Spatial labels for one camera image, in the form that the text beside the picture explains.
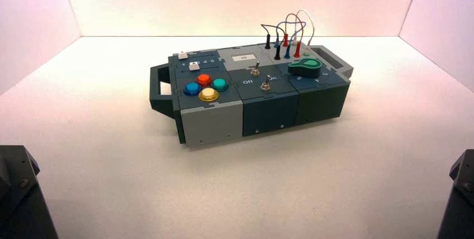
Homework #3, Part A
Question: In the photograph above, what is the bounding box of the yellow round push button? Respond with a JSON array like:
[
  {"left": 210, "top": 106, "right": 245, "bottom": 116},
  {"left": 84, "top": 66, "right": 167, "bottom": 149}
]
[{"left": 198, "top": 87, "right": 220, "bottom": 103}]

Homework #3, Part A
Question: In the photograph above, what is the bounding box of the green round push button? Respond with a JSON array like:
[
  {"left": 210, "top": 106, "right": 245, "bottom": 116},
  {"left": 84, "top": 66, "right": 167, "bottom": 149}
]
[{"left": 211, "top": 78, "right": 230, "bottom": 92}]

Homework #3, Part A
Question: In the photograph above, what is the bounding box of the red round push button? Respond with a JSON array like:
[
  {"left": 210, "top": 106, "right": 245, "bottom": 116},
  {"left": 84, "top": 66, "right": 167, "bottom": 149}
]
[{"left": 196, "top": 74, "right": 213, "bottom": 88}]

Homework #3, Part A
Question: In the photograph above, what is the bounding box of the blue round push button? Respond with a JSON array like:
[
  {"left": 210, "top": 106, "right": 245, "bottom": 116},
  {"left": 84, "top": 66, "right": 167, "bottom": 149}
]
[{"left": 183, "top": 82, "right": 202, "bottom": 97}]

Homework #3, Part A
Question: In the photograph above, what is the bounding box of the grey and blue panel box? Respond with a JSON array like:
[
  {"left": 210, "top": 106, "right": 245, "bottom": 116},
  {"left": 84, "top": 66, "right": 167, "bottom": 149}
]
[{"left": 149, "top": 44, "right": 354, "bottom": 147}]

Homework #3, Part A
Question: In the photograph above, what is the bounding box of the small white display window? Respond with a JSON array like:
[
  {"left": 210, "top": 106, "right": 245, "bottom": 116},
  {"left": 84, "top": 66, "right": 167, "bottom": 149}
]
[{"left": 231, "top": 54, "right": 257, "bottom": 63}]

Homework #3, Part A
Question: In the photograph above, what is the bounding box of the green rotary knob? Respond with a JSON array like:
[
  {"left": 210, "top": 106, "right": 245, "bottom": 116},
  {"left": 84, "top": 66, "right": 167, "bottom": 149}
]
[{"left": 287, "top": 58, "right": 323, "bottom": 79}]

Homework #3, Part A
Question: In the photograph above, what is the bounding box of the black banana plug cable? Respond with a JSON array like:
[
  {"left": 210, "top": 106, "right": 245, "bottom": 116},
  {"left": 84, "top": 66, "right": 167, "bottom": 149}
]
[{"left": 260, "top": 23, "right": 286, "bottom": 61}]

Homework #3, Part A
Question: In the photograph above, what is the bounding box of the blue banana plug cable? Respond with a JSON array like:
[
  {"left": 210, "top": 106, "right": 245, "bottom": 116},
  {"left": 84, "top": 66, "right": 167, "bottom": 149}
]
[{"left": 274, "top": 21, "right": 307, "bottom": 60}]

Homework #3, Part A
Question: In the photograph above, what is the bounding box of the red banana plug cable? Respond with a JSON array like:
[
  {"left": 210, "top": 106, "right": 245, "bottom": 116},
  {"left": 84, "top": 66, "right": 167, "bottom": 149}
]
[{"left": 282, "top": 13, "right": 305, "bottom": 59}]

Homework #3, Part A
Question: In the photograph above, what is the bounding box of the white banana plug cable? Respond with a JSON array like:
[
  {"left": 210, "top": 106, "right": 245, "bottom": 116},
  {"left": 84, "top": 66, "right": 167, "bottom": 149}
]
[{"left": 292, "top": 9, "right": 315, "bottom": 54}]

